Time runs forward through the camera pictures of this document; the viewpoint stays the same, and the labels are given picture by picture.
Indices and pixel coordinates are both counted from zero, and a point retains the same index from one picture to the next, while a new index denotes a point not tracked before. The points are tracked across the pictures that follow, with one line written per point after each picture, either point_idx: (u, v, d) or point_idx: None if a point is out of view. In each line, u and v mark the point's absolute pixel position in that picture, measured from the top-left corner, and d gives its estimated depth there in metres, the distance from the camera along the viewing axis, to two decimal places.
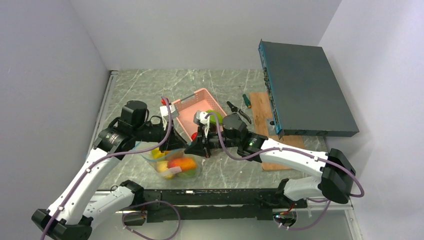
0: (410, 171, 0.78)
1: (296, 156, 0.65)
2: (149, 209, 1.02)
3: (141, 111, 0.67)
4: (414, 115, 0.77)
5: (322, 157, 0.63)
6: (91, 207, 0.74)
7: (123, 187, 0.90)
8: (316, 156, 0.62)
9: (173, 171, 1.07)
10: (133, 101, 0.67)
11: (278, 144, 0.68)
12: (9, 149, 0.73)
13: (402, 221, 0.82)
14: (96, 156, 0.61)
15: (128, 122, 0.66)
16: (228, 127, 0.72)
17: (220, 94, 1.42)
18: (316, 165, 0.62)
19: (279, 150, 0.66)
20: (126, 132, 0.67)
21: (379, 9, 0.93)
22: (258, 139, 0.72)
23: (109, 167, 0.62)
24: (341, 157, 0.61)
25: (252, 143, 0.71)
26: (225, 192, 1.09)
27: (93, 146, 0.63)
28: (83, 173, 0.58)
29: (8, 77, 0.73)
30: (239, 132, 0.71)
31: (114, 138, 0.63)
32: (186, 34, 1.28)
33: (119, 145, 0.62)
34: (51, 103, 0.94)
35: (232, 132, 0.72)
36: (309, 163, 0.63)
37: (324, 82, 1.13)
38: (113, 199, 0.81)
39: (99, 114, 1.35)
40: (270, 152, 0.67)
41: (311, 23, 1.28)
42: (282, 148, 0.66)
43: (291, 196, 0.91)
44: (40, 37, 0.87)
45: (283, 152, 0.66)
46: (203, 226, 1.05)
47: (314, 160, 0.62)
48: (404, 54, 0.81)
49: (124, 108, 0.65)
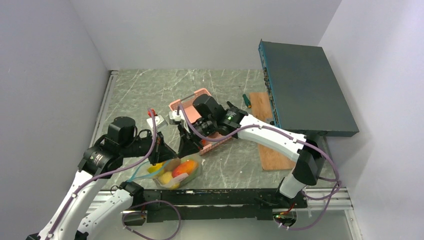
0: (410, 171, 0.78)
1: (275, 135, 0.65)
2: (149, 209, 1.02)
3: (130, 128, 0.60)
4: (414, 114, 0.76)
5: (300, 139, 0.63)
6: (87, 220, 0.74)
7: (122, 190, 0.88)
8: (295, 137, 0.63)
9: (179, 179, 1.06)
10: (121, 117, 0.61)
11: (258, 121, 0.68)
12: (9, 149, 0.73)
13: (402, 221, 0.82)
14: (82, 179, 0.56)
15: (115, 140, 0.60)
16: (197, 103, 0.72)
17: (220, 94, 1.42)
18: (293, 146, 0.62)
19: (258, 128, 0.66)
20: (113, 151, 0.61)
21: (380, 9, 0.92)
22: (238, 114, 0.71)
23: (98, 188, 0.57)
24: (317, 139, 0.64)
25: (231, 117, 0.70)
26: (225, 192, 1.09)
27: (78, 169, 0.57)
28: (69, 200, 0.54)
29: (8, 77, 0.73)
30: (207, 106, 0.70)
31: (99, 158, 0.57)
32: (186, 34, 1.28)
33: (104, 166, 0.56)
34: (51, 103, 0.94)
35: (201, 107, 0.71)
36: (287, 143, 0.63)
37: (324, 82, 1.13)
38: (109, 207, 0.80)
39: (99, 114, 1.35)
40: (249, 129, 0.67)
41: (311, 23, 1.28)
42: (262, 126, 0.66)
43: (287, 193, 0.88)
44: (39, 37, 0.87)
45: (262, 130, 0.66)
46: (203, 226, 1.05)
47: (292, 142, 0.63)
48: (405, 53, 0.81)
49: (110, 126, 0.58)
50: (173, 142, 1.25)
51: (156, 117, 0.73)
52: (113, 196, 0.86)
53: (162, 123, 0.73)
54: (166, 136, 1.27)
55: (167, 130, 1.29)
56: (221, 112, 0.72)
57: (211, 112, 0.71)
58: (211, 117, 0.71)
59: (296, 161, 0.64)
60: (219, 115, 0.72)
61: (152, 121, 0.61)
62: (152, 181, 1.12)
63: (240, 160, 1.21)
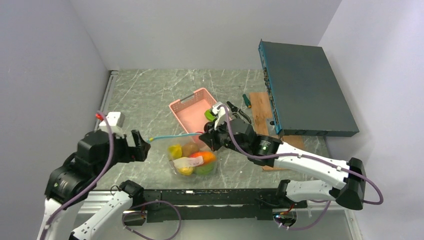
0: (410, 171, 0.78)
1: (316, 164, 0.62)
2: (149, 209, 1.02)
3: (102, 145, 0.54)
4: (414, 115, 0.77)
5: (344, 167, 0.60)
6: (86, 227, 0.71)
7: (121, 193, 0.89)
8: (338, 166, 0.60)
9: (190, 163, 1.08)
10: (91, 132, 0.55)
11: (295, 149, 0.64)
12: (9, 148, 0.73)
13: (402, 220, 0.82)
14: (53, 207, 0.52)
15: (86, 160, 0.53)
16: (235, 132, 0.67)
17: (220, 94, 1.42)
18: (339, 175, 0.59)
19: (298, 157, 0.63)
20: (85, 171, 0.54)
21: (380, 8, 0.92)
22: (272, 143, 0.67)
23: (72, 212, 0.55)
24: (361, 166, 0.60)
25: (265, 147, 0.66)
26: (225, 192, 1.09)
27: (46, 197, 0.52)
28: (43, 231, 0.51)
29: (8, 77, 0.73)
30: (246, 136, 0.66)
31: (65, 184, 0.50)
32: (185, 34, 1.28)
33: (73, 191, 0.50)
34: (50, 102, 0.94)
35: (239, 137, 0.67)
36: (330, 172, 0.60)
37: (324, 82, 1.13)
38: (109, 210, 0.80)
39: (99, 114, 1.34)
40: (288, 158, 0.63)
41: (311, 23, 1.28)
42: (301, 155, 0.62)
43: (293, 198, 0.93)
44: (39, 36, 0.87)
45: (302, 159, 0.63)
46: (203, 225, 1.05)
47: (336, 170, 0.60)
48: (405, 54, 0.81)
49: (80, 144, 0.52)
50: None
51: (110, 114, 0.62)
52: (111, 199, 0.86)
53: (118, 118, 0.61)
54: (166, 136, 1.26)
55: (167, 130, 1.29)
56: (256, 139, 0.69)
57: (249, 141, 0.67)
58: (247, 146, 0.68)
59: (341, 189, 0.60)
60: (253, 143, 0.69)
61: (107, 124, 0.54)
62: (154, 181, 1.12)
63: (240, 160, 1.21)
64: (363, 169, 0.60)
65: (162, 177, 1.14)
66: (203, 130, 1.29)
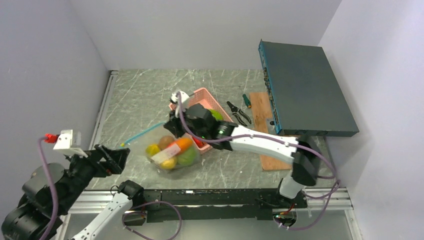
0: (410, 171, 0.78)
1: (267, 143, 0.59)
2: (149, 209, 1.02)
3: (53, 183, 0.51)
4: (414, 115, 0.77)
5: (292, 142, 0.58)
6: (85, 233, 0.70)
7: (121, 194, 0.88)
8: (286, 141, 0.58)
9: (168, 153, 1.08)
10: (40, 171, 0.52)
11: (249, 130, 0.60)
12: (9, 149, 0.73)
13: (401, 221, 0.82)
14: None
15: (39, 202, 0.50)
16: (191, 116, 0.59)
17: (220, 94, 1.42)
18: (288, 151, 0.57)
19: (250, 137, 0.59)
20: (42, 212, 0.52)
21: (380, 8, 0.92)
22: (229, 127, 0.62)
23: None
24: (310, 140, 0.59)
25: (222, 131, 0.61)
26: (225, 192, 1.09)
27: None
28: None
29: (8, 78, 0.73)
30: (206, 121, 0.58)
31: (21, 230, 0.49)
32: (185, 34, 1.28)
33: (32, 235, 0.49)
34: (51, 103, 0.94)
35: (197, 121, 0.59)
36: (280, 148, 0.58)
37: (324, 82, 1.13)
38: (108, 213, 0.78)
39: (99, 114, 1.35)
40: (241, 139, 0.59)
41: (311, 22, 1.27)
42: (253, 135, 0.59)
43: (287, 194, 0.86)
44: (39, 36, 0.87)
45: (254, 139, 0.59)
46: (203, 225, 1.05)
47: (285, 146, 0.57)
48: (405, 54, 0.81)
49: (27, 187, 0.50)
50: None
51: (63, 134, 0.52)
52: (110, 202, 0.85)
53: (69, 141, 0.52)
54: None
55: None
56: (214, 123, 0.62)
57: (207, 126, 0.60)
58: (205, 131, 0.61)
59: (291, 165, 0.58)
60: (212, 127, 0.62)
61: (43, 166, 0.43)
62: (154, 181, 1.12)
63: (240, 160, 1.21)
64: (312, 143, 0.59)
65: (162, 177, 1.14)
66: None
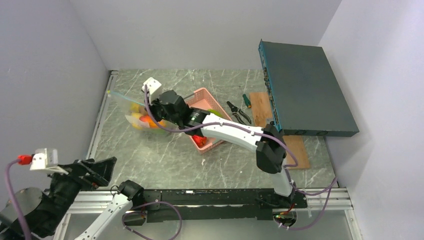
0: (410, 171, 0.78)
1: (235, 131, 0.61)
2: (149, 209, 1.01)
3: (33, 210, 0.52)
4: (414, 115, 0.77)
5: (258, 131, 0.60)
6: (85, 235, 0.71)
7: (120, 195, 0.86)
8: (252, 130, 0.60)
9: (141, 123, 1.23)
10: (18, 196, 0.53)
11: (219, 119, 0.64)
12: (9, 148, 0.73)
13: (401, 221, 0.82)
14: None
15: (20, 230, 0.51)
16: (165, 102, 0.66)
17: (220, 94, 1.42)
18: (252, 139, 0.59)
19: (220, 125, 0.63)
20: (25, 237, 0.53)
21: (380, 8, 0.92)
22: (200, 114, 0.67)
23: None
24: (275, 131, 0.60)
25: (194, 118, 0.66)
26: (225, 192, 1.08)
27: None
28: None
29: (8, 77, 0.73)
30: (176, 107, 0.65)
31: None
32: (185, 34, 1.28)
33: None
34: (51, 102, 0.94)
35: (169, 107, 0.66)
36: (246, 136, 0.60)
37: (324, 82, 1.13)
38: (108, 216, 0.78)
39: (99, 114, 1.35)
40: (211, 126, 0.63)
41: (311, 22, 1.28)
42: (222, 123, 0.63)
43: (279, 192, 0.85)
44: (39, 36, 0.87)
45: (224, 128, 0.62)
46: (203, 225, 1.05)
47: (251, 135, 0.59)
48: (405, 54, 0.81)
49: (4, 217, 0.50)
50: (173, 142, 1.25)
51: (39, 154, 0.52)
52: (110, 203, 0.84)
53: (47, 161, 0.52)
54: (166, 136, 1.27)
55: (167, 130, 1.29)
56: (187, 110, 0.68)
57: (179, 112, 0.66)
58: (178, 117, 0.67)
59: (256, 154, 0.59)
60: (185, 114, 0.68)
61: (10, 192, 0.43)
62: (154, 181, 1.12)
63: (240, 160, 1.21)
64: (277, 133, 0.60)
65: (162, 177, 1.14)
66: None
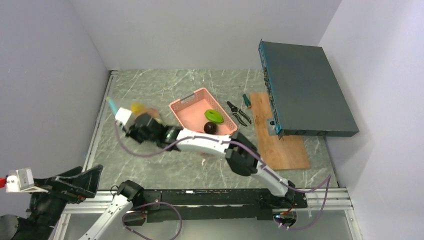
0: (410, 171, 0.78)
1: (206, 142, 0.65)
2: (149, 209, 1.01)
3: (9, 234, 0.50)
4: (414, 115, 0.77)
5: (226, 139, 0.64)
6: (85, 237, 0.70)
7: (120, 196, 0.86)
8: (220, 139, 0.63)
9: None
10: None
11: (191, 132, 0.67)
12: (9, 148, 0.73)
13: (401, 221, 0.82)
14: None
15: None
16: (139, 126, 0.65)
17: (220, 94, 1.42)
18: (222, 148, 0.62)
19: (192, 139, 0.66)
20: None
21: (380, 8, 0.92)
22: (175, 131, 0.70)
23: None
24: (241, 136, 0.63)
25: (169, 135, 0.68)
26: (225, 192, 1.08)
27: None
28: None
29: (8, 77, 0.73)
30: (151, 129, 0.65)
31: None
32: (186, 34, 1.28)
33: None
34: (51, 102, 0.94)
35: (143, 130, 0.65)
36: (216, 146, 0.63)
37: (324, 82, 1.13)
38: (108, 217, 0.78)
39: (99, 114, 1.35)
40: (185, 141, 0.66)
41: (311, 22, 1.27)
42: (194, 136, 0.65)
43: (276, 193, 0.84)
44: (39, 36, 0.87)
45: (196, 140, 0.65)
46: (203, 225, 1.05)
47: (220, 143, 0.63)
48: (405, 54, 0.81)
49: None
50: None
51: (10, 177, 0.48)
52: (110, 205, 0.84)
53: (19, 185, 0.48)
54: None
55: None
56: (162, 128, 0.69)
57: (154, 133, 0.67)
58: (154, 137, 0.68)
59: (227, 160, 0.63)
60: (160, 132, 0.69)
61: None
62: (153, 182, 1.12)
63: None
64: (242, 138, 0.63)
65: (162, 177, 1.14)
66: (203, 130, 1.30)
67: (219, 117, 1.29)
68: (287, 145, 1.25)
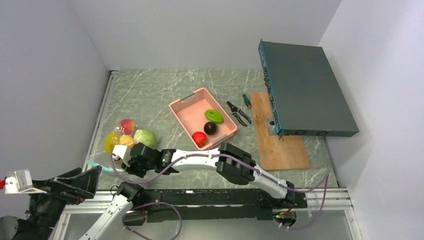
0: (410, 171, 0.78)
1: (197, 159, 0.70)
2: (149, 209, 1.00)
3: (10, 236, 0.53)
4: (414, 115, 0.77)
5: (216, 153, 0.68)
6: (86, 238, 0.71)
7: (120, 196, 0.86)
8: (210, 154, 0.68)
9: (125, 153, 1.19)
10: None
11: (183, 152, 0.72)
12: (8, 148, 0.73)
13: (401, 221, 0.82)
14: None
15: None
16: (135, 155, 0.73)
17: (220, 94, 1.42)
18: (213, 162, 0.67)
19: (185, 158, 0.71)
20: None
21: (380, 8, 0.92)
22: (169, 153, 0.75)
23: None
24: (230, 147, 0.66)
25: (164, 158, 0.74)
26: (225, 192, 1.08)
27: None
28: None
29: (8, 77, 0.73)
30: (146, 155, 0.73)
31: None
32: (186, 34, 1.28)
33: None
34: (50, 102, 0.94)
35: (139, 158, 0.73)
36: (207, 161, 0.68)
37: (324, 82, 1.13)
38: (108, 217, 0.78)
39: (99, 114, 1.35)
40: (179, 162, 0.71)
41: (311, 22, 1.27)
42: (186, 156, 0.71)
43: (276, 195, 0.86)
44: (38, 36, 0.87)
45: (189, 159, 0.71)
46: (203, 225, 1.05)
47: (210, 158, 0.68)
48: (405, 54, 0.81)
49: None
50: (173, 142, 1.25)
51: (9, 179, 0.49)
52: (110, 205, 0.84)
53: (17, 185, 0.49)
54: (166, 136, 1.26)
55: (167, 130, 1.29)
56: (157, 154, 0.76)
57: (150, 159, 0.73)
58: (150, 163, 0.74)
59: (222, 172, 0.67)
60: (156, 158, 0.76)
61: None
62: (153, 182, 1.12)
63: None
64: (232, 149, 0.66)
65: (161, 177, 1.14)
66: (203, 130, 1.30)
67: (219, 116, 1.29)
68: (287, 145, 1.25)
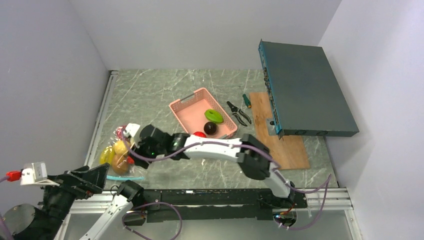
0: (410, 171, 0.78)
1: (215, 147, 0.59)
2: (149, 209, 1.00)
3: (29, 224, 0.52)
4: (414, 115, 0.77)
5: (236, 143, 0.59)
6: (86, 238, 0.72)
7: (120, 196, 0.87)
8: (230, 143, 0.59)
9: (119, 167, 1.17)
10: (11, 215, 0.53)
11: (199, 138, 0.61)
12: (8, 148, 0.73)
13: (401, 221, 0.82)
14: None
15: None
16: (142, 137, 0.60)
17: (220, 94, 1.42)
18: (234, 152, 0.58)
19: (201, 144, 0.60)
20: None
21: (381, 8, 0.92)
22: (181, 137, 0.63)
23: None
24: (252, 139, 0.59)
25: (177, 142, 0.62)
26: (225, 192, 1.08)
27: None
28: None
29: (8, 77, 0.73)
30: (156, 138, 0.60)
31: None
32: (186, 34, 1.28)
33: None
34: (50, 102, 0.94)
35: (148, 141, 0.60)
36: (226, 151, 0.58)
37: (324, 82, 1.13)
38: (108, 218, 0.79)
39: (99, 114, 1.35)
40: (193, 147, 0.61)
41: (311, 22, 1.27)
42: (203, 142, 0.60)
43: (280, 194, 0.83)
44: (38, 36, 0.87)
45: (205, 146, 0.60)
46: (202, 225, 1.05)
47: (230, 148, 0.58)
48: (405, 54, 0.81)
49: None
50: None
51: (26, 170, 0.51)
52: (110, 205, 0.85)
53: (36, 174, 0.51)
54: None
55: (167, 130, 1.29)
56: (168, 138, 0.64)
57: (160, 142, 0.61)
58: (160, 147, 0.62)
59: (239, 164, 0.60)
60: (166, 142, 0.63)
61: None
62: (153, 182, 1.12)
63: None
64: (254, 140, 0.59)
65: (161, 177, 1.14)
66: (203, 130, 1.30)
67: (219, 116, 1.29)
68: (287, 145, 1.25)
